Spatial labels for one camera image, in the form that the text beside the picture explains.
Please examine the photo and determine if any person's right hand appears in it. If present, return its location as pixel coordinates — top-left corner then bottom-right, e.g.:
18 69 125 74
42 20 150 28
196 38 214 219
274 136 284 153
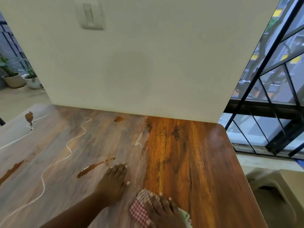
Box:
145 193 187 228

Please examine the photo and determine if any person's left hand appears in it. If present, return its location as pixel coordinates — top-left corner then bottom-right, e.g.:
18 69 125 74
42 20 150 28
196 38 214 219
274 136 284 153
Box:
95 163 130 207

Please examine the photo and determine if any red checked cleaning cloth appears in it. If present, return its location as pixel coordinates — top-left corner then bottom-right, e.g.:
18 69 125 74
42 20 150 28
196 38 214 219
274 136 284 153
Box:
129 189 193 228

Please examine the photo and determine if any person's left forearm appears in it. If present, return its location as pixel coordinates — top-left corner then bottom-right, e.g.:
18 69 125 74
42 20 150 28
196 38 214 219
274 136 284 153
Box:
39 194 107 228

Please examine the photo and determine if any wooden table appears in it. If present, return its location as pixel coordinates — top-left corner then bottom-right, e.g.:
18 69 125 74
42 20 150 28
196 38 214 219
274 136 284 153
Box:
0 104 269 228

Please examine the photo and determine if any beige plastic stool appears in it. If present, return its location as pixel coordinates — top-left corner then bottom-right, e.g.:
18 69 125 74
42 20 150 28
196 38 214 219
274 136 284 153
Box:
246 169 304 228

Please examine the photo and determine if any plant in white pot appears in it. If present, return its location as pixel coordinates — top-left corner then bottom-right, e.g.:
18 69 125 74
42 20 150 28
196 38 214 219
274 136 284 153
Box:
21 66 44 90

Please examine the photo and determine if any plant in beige pot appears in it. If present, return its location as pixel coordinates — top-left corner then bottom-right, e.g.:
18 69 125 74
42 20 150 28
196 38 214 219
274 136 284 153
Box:
0 53 26 89

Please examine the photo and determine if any black window grille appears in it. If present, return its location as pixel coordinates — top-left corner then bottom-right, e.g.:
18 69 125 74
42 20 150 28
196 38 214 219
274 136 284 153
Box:
224 0 304 161

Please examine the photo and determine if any white wall switch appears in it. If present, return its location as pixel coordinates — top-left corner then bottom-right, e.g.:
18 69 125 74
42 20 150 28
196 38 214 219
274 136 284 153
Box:
74 0 106 31

